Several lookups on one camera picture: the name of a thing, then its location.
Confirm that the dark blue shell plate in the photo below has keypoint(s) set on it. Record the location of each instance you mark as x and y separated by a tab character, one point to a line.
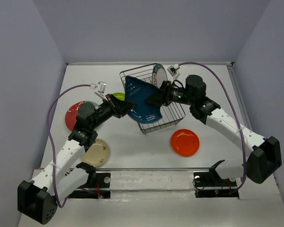
137	91

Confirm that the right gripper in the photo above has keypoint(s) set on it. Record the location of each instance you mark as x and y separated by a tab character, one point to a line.
163	96

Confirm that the lime green plate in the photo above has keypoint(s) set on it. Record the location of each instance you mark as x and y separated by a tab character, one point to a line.
119	95

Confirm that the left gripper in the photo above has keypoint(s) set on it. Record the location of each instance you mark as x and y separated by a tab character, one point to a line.
119	108

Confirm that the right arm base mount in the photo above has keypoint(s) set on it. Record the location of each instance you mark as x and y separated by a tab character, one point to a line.
209	185

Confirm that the wire dish rack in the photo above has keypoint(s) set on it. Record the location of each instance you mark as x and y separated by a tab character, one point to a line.
171	115

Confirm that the beige floral plate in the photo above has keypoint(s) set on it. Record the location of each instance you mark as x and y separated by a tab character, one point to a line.
98	154

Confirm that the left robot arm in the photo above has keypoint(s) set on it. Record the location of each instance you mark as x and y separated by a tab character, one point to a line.
40	197

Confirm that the red and teal plate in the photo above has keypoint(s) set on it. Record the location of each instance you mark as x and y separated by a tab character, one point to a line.
70	116

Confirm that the orange plate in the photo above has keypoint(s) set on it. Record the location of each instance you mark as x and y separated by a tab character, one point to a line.
185	142

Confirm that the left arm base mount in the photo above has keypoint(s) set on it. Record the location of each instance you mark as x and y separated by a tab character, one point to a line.
97	187

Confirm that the green rimmed white plate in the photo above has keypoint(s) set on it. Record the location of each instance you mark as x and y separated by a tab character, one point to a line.
158	75

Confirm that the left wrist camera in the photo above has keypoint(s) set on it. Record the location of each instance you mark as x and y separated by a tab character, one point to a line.
99	89

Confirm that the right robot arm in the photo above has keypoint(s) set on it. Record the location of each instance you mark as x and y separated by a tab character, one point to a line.
261	156

